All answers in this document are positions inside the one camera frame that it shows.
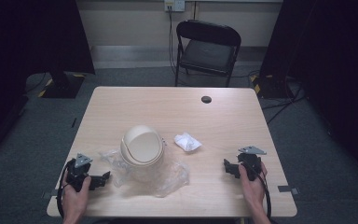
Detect black floor cables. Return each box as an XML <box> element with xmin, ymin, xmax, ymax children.
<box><xmin>229</xmin><ymin>69</ymin><xmax>309</xmax><ymax>125</ymax></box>

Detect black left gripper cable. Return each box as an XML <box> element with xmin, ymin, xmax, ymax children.
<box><xmin>56</xmin><ymin>158</ymin><xmax>76</xmax><ymax>219</ymax></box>

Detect person's left hand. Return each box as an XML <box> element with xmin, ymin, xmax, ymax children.
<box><xmin>62</xmin><ymin>175</ymin><xmax>92</xmax><ymax>211</ymax></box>

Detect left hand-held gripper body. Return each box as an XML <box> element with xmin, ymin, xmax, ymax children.
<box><xmin>64</xmin><ymin>152</ymin><xmax>94</xmax><ymax>192</ymax></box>

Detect white paper wad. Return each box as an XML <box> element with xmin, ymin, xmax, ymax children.
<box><xmin>173</xmin><ymin>132</ymin><xmax>203</xmax><ymax>153</ymax></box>

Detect person's right hand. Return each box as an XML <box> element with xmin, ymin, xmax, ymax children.
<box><xmin>238</xmin><ymin>161</ymin><xmax>269</xmax><ymax>204</ymax></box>

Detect white wall socket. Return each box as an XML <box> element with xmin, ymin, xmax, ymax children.
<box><xmin>163</xmin><ymin>0</ymin><xmax>186</xmax><ymax>13</ymax></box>

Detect black stand base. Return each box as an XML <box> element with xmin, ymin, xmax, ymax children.
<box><xmin>250</xmin><ymin>74</ymin><xmax>295</xmax><ymax>100</ymax></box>
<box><xmin>38</xmin><ymin>69</ymin><xmax>86</xmax><ymax>100</ymax></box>

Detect black wall socket cable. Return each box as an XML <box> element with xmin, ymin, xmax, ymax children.
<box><xmin>166</xmin><ymin>5</ymin><xmax>181</xmax><ymax>76</ymax></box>

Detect grey tape strip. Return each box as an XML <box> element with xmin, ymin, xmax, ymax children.
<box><xmin>277</xmin><ymin>185</ymin><xmax>300</xmax><ymax>196</ymax></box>
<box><xmin>40</xmin><ymin>189</ymin><xmax>59</xmax><ymax>200</ymax></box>

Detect black folding chair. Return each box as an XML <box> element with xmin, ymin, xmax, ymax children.
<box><xmin>174</xmin><ymin>20</ymin><xmax>242</xmax><ymax>88</ymax></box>

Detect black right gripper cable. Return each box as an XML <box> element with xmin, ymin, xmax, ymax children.
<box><xmin>243</xmin><ymin>161</ymin><xmax>273</xmax><ymax>220</ymax></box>

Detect clear plastic bag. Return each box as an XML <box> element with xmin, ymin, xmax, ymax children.
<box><xmin>98</xmin><ymin>148</ymin><xmax>191</xmax><ymax>199</ymax></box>

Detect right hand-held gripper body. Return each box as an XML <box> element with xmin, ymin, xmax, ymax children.
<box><xmin>237</xmin><ymin>145</ymin><xmax>268</xmax><ymax>182</ymax></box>

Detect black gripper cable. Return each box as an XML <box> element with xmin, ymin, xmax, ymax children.
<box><xmin>56</xmin><ymin>158</ymin><xmax>76</xmax><ymax>219</ymax></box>
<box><xmin>243</xmin><ymin>161</ymin><xmax>273</xmax><ymax>220</ymax></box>

